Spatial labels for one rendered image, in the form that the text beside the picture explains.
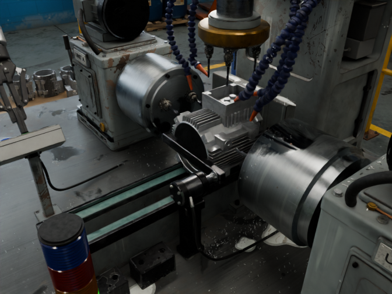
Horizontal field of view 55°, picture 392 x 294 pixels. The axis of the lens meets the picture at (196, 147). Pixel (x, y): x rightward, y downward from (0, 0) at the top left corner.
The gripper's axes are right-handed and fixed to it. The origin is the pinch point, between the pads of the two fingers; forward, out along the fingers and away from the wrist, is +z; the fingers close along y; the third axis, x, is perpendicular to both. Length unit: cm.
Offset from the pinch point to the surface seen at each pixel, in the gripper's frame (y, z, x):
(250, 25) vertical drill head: 49, 2, -42
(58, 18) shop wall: 185, -242, 476
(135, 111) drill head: 32.8, 6.7, 1.4
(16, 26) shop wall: 121, -242, 480
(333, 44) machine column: 68, 13, -48
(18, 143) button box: -2.8, 6.1, -3.5
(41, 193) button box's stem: -0.8, 19.9, 8.0
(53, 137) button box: 5.6, 7.3, -3.4
